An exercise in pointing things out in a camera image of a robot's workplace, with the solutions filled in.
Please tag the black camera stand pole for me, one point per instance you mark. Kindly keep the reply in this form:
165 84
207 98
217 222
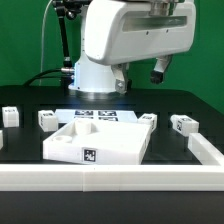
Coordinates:
67 9

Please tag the white square tabletop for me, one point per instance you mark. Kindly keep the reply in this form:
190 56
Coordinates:
88 141

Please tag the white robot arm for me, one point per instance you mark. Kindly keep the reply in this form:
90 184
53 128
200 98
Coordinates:
91 78

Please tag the white marker sheet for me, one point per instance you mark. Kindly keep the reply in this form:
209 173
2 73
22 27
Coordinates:
67 115

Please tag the white U-shaped obstacle fence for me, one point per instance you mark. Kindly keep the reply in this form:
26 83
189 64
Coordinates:
45 177

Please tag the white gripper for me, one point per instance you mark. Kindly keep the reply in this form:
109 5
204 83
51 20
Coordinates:
119 31

